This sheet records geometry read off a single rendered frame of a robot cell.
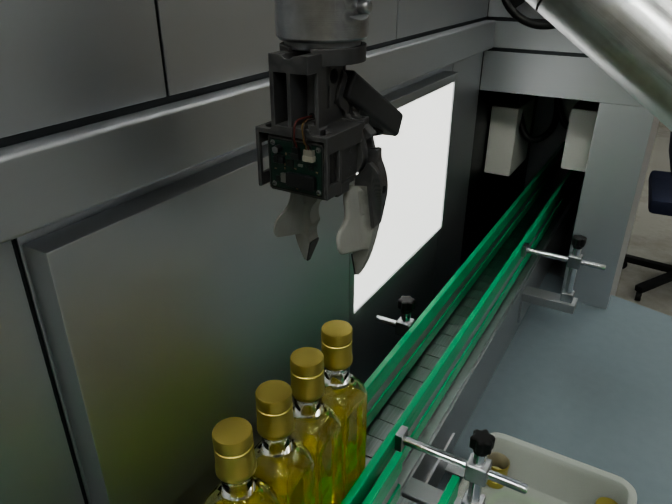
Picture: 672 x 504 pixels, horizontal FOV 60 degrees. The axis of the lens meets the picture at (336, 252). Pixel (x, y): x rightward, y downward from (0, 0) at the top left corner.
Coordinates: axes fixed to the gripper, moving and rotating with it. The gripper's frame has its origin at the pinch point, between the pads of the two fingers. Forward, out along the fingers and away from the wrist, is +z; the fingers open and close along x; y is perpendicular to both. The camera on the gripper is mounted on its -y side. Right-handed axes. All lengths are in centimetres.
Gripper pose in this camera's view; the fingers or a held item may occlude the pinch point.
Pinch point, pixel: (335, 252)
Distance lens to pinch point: 57.9
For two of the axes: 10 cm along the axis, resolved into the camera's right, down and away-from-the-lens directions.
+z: 0.0, 8.9, 4.5
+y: -5.2, 3.8, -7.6
